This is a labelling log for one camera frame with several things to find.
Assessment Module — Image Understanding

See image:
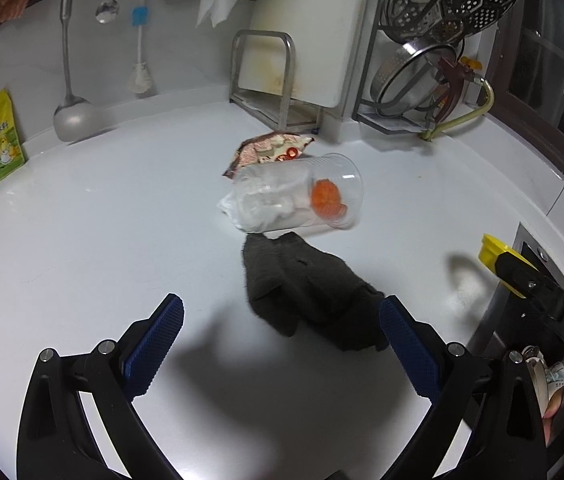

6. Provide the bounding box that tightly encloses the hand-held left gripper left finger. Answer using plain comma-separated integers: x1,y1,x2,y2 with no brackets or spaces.
16,293,185,480

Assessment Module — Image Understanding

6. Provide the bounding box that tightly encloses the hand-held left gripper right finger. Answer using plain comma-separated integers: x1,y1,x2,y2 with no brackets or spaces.
379,296,548,480

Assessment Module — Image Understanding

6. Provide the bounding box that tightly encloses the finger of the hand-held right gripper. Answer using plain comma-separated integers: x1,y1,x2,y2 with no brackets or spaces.
494,250,564,312

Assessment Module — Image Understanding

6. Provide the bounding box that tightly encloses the yellow lid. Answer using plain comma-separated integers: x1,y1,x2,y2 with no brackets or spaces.
479,233,533,298

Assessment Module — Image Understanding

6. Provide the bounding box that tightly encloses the dark grey cloth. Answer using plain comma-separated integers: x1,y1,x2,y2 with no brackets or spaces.
241,232,390,353

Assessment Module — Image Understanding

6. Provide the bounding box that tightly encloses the clear plastic cup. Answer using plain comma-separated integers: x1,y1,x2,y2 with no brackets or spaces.
217,152,364,233

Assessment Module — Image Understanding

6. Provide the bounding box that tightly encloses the steel kitchen sink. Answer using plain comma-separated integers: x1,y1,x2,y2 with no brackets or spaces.
464,222,564,441

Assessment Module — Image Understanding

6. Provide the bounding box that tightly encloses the orange peel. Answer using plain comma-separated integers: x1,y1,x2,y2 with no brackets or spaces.
310,178,350,220

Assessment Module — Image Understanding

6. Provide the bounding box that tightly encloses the metal dish rack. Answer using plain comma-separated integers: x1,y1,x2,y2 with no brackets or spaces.
352,0,478,136

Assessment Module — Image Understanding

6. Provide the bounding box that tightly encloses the printed snack wrapper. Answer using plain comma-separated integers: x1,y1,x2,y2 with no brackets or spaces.
222,130,316,178

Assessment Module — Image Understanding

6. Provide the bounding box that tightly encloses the metal strainer bowl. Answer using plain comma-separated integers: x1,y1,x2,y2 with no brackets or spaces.
368,41,458,111

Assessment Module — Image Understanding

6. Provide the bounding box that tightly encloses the metal spatula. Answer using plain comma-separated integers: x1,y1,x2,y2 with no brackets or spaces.
53,0,100,142

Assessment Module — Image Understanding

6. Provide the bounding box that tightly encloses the metal cutting board stand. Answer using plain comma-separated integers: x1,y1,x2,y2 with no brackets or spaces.
228,30,324,133

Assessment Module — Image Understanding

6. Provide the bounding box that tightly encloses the white cutting board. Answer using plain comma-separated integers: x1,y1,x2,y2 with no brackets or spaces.
237,0,388,109

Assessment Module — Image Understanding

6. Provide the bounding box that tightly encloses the blue white bottle brush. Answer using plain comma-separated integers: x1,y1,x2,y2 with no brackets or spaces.
127,6,157,96

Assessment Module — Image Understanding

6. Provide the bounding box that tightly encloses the yellow hose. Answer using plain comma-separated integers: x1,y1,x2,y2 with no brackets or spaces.
419,57,495,141

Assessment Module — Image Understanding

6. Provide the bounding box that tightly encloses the dark window frame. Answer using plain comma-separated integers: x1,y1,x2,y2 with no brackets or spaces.
487,0,564,196

